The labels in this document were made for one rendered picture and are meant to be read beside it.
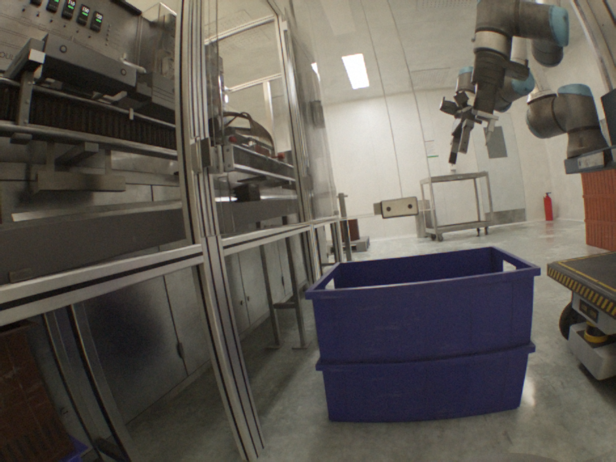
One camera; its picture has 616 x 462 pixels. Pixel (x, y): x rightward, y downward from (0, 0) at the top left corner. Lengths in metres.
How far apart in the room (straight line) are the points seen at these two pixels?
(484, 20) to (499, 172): 5.30
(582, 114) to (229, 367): 1.36
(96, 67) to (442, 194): 5.39
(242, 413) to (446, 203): 5.22
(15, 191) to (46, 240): 0.28
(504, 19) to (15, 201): 1.10
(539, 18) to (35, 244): 0.96
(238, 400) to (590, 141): 1.35
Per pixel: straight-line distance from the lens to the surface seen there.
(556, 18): 0.73
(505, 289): 0.79
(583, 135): 1.24
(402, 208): 0.45
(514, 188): 6.04
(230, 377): 0.72
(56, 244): 0.50
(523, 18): 0.74
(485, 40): 0.72
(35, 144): 0.99
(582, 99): 1.27
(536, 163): 6.33
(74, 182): 0.72
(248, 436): 0.82
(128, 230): 0.58
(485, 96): 0.69
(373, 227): 5.54
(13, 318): 0.39
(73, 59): 0.75
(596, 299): 0.99
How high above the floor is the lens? 0.62
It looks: 3 degrees down
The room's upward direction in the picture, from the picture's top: 8 degrees counter-clockwise
